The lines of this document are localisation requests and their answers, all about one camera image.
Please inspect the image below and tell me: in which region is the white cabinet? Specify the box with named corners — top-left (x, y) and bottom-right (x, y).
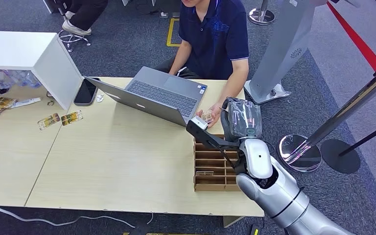
top-left (0, 30), bottom-right (84, 111)

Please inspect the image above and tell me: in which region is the clear plastic bottles pack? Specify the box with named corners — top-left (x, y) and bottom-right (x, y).
top-left (0, 69), bottom-right (43, 90)

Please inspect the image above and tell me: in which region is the grey laptop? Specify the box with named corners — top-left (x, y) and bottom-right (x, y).
top-left (83, 66), bottom-right (208, 128)

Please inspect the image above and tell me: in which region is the black stanchion post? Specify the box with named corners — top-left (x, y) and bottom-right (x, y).
top-left (320, 117), bottom-right (376, 174)

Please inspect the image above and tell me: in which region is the white tube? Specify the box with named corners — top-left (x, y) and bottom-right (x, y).
top-left (9, 97), bottom-right (42, 109)

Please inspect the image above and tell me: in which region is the white floor cable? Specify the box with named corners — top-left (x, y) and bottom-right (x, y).
top-left (0, 194), bottom-right (155, 229)

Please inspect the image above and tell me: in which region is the person's left hand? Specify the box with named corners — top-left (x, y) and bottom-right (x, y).
top-left (196, 103), bottom-right (223, 129)

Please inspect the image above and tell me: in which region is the chrome chair base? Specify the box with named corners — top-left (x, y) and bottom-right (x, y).
top-left (57, 29), bottom-right (92, 53)

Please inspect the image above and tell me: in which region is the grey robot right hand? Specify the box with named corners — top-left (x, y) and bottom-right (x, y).
top-left (220, 96), bottom-right (263, 142)

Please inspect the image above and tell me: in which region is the person in background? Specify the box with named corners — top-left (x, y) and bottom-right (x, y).
top-left (53, 0), bottom-right (109, 37)

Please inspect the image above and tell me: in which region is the wooden card holder box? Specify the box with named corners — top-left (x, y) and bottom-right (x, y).
top-left (193, 134), bottom-right (240, 192)

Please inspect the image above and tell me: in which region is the black smartphone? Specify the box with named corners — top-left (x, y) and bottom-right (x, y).
top-left (73, 77), bottom-right (100, 107)

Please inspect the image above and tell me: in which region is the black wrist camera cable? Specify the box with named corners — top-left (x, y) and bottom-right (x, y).
top-left (213, 144), bottom-right (240, 171)

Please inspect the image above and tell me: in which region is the chrome stanchion base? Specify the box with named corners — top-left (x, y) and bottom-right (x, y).
top-left (247, 0), bottom-right (276, 26)

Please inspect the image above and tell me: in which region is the grey kiosk stand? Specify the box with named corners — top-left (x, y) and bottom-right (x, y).
top-left (243, 0), bottom-right (328, 105)

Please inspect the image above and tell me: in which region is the chrome stanchion post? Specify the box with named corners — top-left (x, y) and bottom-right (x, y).
top-left (278, 63), bottom-right (376, 172)

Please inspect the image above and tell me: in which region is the black wrist camera with pale box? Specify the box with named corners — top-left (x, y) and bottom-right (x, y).
top-left (186, 116), bottom-right (240, 151)

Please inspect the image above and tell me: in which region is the table leg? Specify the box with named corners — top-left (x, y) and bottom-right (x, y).
top-left (223, 216), bottom-right (245, 228)

